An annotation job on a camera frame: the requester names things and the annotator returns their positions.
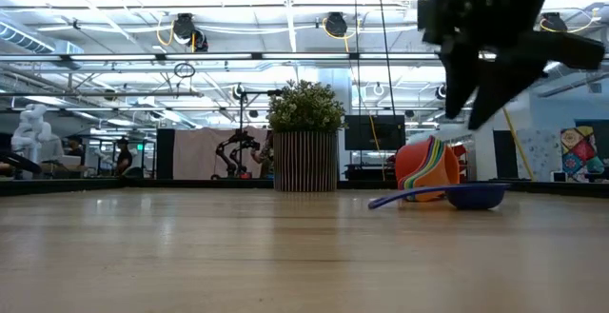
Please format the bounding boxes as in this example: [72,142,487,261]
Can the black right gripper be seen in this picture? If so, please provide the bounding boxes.
[417,0,606,131]

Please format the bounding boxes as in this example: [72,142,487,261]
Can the dark blue measuring cup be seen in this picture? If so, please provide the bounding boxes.
[367,182,511,211]

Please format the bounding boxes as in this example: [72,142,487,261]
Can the red shelf bins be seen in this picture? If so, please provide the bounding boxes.
[454,142,470,181]

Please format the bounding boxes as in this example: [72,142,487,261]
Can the black door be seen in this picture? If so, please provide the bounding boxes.
[492,129,519,180]

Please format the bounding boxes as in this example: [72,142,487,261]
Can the pale patterned panel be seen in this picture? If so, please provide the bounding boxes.
[516,127,562,182]

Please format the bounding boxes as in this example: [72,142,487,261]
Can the black monitor screen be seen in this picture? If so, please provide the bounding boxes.
[344,114,406,152]

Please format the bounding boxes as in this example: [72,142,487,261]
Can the colourful patchwork quilt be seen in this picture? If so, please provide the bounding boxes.
[560,125,606,184]

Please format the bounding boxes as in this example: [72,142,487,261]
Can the potted plant striped pot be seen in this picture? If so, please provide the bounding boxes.
[265,78,347,193]

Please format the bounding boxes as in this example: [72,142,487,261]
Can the person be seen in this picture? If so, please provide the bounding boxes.
[250,131,276,180]
[112,136,135,177]
[65,134,87,160]

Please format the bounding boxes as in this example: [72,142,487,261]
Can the beige curtain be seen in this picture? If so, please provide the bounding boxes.
[173,126,271,181]

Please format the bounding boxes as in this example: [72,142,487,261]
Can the black upright panel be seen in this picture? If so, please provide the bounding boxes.
[155,127,176,181]

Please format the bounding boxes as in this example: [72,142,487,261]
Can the white humanoid robot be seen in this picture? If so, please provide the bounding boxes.
[10,102,66,177]

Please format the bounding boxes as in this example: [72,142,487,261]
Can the black curved bar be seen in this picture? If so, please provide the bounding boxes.
[0,149,43,176]

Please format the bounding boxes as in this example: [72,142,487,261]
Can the yellow hanging cable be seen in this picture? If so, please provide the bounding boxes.
[501,107,538,182]

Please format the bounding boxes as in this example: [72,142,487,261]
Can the black ceiling cable reel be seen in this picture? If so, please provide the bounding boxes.
[170,11,209,53]
[324,11,350,39]
[541,10,569,36]

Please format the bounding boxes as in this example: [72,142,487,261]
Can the black camera stand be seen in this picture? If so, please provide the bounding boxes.
[231,84,284,136]

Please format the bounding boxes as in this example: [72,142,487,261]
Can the black hanging cable loop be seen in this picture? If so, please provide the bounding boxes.
[172,61,197,79]

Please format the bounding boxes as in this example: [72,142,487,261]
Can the black table frame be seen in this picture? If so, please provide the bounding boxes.
[0,177,609,197]

